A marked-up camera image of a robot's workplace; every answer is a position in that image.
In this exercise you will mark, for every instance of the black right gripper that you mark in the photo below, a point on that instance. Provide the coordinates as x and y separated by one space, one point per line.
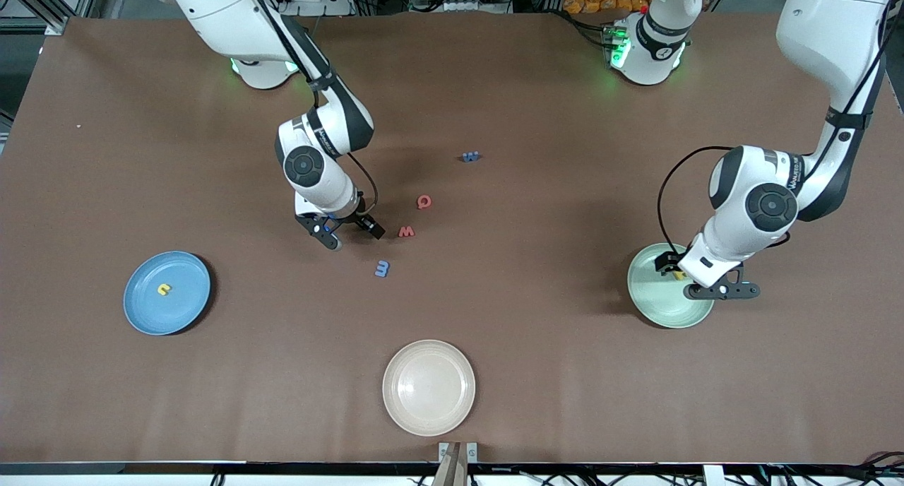
364 222

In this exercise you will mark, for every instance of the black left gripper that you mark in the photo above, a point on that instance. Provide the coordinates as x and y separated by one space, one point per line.
666 261

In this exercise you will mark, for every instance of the yellow letter H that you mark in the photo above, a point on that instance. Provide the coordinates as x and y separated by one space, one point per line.
679 276

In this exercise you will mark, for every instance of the red letter w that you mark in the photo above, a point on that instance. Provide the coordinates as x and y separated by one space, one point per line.
406 232

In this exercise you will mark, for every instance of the red letter Q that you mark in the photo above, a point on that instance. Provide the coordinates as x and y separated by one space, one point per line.
420 203

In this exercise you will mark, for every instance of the dark blue letter M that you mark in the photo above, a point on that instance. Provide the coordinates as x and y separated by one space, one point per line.
470 157

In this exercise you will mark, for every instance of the yellow letter u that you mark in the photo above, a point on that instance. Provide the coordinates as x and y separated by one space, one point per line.
160 289

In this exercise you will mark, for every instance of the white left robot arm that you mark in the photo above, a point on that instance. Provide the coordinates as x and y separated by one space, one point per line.
833 34

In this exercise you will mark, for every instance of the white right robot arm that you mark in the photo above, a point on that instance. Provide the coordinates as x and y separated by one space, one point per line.
226 13

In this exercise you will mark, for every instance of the green plate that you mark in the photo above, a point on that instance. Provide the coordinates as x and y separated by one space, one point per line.
657 304

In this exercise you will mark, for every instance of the blue letter E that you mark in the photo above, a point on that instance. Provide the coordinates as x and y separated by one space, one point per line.
386 268

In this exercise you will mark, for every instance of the beige plate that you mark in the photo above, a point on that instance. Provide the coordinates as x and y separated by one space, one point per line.
429 387

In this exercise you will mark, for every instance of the blue plate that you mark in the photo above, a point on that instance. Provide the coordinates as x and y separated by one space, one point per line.
176 309

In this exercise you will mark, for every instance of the metal table edge bracket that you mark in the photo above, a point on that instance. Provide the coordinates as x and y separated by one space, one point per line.
458 465

